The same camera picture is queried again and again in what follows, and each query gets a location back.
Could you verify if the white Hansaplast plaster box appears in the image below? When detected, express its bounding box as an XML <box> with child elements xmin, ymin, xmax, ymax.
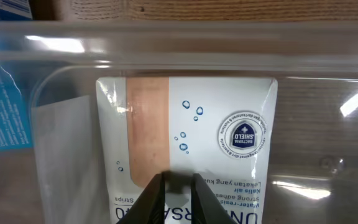
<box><xmin>96</xmin><ymin>77</ymin><xmax>278</xmax><ymax>223</ymax></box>

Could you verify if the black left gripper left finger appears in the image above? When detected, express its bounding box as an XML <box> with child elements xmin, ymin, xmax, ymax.
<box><xmin>117</xmin><ymin>174</ymin><xmax>165</xmax><ymax>224</ymax></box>

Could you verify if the clear plastic container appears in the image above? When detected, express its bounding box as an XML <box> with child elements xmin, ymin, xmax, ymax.
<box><xmin>0</xmin><ymin>21</ymin><xmax>358</xmax><ymax>223</ymax></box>

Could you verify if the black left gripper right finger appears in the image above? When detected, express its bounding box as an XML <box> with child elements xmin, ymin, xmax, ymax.
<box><xmin>191</xmin><ymin>174</ymin><xmax>235</xmax><ymax>224</ymax></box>

